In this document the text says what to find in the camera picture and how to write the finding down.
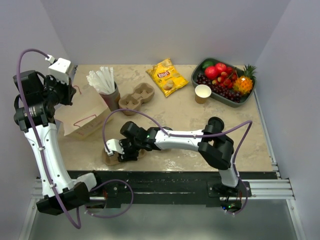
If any small red apple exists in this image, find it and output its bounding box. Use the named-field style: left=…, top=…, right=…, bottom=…
left=215, top=62, right=227, bottom=74

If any orange toy pineapple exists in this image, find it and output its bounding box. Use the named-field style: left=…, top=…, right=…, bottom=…
left=233, top=64, right=257, bottom=96

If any paper bag pink white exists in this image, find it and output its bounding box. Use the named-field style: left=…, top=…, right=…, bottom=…
left=54, top=84, right=111, bottom=139

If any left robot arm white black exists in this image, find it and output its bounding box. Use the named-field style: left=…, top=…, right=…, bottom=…
left=14, top=70, right=104, bottom=216

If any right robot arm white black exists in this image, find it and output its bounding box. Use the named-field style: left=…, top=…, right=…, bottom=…
left=115, top=120, right=241, bottom=197

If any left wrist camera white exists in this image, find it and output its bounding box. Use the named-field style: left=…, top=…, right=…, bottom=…
left=45, top=55, right=73, bottom=85

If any brown paper coffee cup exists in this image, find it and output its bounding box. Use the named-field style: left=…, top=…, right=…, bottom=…
left=194, top=84, right=212, bottom=104

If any grey straw holder cup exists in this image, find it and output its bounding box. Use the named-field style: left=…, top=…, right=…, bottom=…
left=99, top=83, right=121, bottom=111

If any dark green fruit tray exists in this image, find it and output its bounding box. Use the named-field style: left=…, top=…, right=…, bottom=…
left=191, top=57, right=257, bottom=108

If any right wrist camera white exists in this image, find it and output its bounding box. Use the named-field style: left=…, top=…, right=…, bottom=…
left=104, top=139, right=124, bottom=157

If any dark grape bunch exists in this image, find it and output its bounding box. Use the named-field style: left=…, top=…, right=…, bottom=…
left=193, top=73, right=241, bottom=103

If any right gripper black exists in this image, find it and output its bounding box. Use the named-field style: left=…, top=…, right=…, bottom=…
left=117, top=139, right=142, bottom=162

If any large red apple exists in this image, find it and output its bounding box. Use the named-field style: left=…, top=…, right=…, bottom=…
left=204, top=66, right=220, bottom=80

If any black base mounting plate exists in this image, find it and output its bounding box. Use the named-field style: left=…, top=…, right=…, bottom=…
left=67, top=170, right=278, bottom=210

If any black coffee cup lid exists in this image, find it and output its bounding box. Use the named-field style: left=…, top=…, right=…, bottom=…
left=208, top=116, right=225, bottom=132

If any aluminium rail frame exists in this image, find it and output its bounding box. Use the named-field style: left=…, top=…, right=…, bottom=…
left=18, top=139, right=307, bottom=240

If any yellow Lays chips bag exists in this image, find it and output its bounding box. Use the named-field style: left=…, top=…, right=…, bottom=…
left=146, top=58, right=189, bottom=98

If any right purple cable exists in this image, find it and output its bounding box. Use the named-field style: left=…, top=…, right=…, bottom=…
left=101, top=108, right=253, bottom=216

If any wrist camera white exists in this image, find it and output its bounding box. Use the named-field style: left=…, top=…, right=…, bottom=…
left=45, top=55, right=73, bottom=85
left=104, top=139, right=124, bottom=157

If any cardboard cup carrier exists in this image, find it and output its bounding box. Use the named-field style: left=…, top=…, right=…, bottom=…
left=118, top=82, right=155, bottom=116
left=101, top=149, right=147, bottom=166

